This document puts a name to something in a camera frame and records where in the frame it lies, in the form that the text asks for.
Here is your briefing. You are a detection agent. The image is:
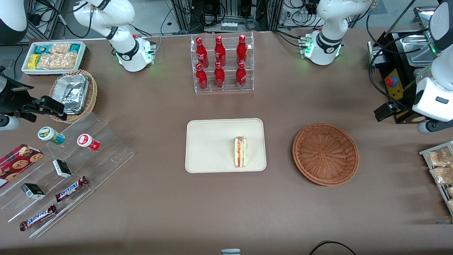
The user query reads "black food warmer appliance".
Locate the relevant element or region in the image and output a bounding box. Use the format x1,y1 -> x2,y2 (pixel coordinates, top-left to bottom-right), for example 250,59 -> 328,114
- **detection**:
367,5 -> 453,124

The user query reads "small black carton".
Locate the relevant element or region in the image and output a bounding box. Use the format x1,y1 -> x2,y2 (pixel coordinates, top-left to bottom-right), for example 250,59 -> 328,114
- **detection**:
52,159 -> 72,178
21,183 -> 46,199

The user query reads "white rectangular snack bin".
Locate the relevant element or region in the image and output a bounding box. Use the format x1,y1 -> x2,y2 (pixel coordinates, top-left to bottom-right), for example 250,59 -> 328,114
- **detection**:
21,41 -> 86,76

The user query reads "round brown wicker basket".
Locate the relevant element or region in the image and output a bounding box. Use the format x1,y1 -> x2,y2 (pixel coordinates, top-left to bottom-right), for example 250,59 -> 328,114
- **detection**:
292,123 -> 359,187

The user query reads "green lid snack cup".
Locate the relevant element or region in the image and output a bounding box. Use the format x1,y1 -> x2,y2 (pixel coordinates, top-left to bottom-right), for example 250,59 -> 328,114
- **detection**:
38,126 -> 65,145

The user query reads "clear acrylic stepped display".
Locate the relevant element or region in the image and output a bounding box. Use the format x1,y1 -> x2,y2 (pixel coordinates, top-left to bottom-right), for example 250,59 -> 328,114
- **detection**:
0,112 -> 136,238

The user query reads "tan wicker basket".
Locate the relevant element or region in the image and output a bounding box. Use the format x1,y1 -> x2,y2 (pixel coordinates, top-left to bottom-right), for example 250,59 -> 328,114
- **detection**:
49,69 -> 98,124

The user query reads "triangle sandwich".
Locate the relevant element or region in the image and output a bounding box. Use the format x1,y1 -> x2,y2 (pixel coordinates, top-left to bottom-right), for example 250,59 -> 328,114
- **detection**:
234,137 -> 248,168

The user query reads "red lid snack cup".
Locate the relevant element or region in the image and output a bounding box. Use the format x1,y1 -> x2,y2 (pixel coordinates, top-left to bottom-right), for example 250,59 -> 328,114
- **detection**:
77,134 -> 101,151

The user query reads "red plaid cookie box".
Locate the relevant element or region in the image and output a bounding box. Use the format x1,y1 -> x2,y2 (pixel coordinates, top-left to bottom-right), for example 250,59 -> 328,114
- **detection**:
0,144 -> 44,189

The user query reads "black looped cable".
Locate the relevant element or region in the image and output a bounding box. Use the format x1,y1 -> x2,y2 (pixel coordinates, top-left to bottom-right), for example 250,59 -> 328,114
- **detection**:
309,240 -> 357,255

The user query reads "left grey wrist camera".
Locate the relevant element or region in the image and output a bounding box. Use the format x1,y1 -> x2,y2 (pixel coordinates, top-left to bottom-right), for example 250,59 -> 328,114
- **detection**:
417,120 -> 453,135

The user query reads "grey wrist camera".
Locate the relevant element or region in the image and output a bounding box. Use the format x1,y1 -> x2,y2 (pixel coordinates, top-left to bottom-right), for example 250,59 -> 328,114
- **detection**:
417,120 -> 453,135
0,115 -> 21,131

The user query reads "red soda bottle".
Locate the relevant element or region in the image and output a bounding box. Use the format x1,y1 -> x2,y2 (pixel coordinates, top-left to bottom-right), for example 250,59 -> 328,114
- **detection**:
214,62 -> 225,89
214,36 -> 226,67
196,38 -> 209,68
195,63 -> 208,90
236,35 -> 248,65
235,62 -> 247,89

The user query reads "silver foil tray stack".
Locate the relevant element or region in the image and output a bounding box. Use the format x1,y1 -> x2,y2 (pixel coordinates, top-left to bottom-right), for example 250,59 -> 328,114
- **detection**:
53,74 -> 90,114

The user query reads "steel warmer pan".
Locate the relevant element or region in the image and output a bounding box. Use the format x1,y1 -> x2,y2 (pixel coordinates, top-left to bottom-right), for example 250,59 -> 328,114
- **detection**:
400,35 -> 434,67
413,67 -> 431,85

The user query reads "clear acrylic bottle rack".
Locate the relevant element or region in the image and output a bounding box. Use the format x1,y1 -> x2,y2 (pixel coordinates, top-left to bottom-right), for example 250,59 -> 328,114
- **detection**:
190,32 -> 254,94

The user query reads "cream plastic tray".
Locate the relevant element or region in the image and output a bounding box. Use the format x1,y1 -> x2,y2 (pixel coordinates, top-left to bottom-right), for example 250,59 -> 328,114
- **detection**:
185,118 -> 267,174

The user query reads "Snickers chocolate bar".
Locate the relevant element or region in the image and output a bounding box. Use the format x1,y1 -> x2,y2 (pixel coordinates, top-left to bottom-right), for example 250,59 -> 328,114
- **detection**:
19,204 -> 57,231
55,176 -> 88,202

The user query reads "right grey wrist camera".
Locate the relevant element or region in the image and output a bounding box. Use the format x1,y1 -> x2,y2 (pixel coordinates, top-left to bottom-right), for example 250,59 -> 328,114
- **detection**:
0,115 -> 21,131

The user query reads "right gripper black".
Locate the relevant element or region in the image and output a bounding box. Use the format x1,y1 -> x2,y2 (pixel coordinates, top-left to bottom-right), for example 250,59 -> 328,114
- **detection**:
0,68 -> 68,123

